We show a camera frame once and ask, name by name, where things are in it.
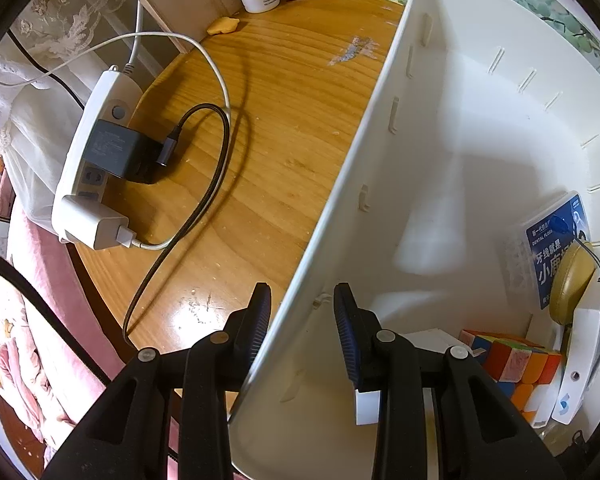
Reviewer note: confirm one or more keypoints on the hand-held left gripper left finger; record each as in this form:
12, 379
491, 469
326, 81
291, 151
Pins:
262, 320

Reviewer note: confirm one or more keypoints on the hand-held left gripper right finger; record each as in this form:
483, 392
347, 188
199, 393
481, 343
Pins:
347, 340

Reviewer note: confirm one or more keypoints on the white charger cube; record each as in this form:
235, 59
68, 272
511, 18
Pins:
367, 407

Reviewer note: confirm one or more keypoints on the multicolour puzzle cube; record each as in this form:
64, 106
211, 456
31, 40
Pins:
515, 365

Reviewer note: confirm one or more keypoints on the blue label dental floss box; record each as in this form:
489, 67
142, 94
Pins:
545, 260

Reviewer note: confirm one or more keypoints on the beige round case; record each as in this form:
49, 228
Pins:
570, 285

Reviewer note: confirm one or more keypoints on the white plastic storage bin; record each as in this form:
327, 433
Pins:
455, 135

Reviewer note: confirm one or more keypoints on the white curved plastic device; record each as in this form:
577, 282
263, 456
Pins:
587, 350

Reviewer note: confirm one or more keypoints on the white plug adapter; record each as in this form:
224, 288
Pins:
97, 222

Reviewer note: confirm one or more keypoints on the black charger block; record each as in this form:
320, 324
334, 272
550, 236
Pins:
117, 150

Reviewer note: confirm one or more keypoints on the pink blanket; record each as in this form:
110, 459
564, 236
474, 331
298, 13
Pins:
35, 310

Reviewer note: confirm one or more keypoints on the black zipper bag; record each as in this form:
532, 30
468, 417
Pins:
577, 445

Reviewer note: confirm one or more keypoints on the white power strip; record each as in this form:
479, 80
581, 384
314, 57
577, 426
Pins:
105, 100

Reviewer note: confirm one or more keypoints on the white lace curtain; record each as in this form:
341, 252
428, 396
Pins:
45, 60

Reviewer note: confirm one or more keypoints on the green fruit printed paper lining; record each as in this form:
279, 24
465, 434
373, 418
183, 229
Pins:
555, 10

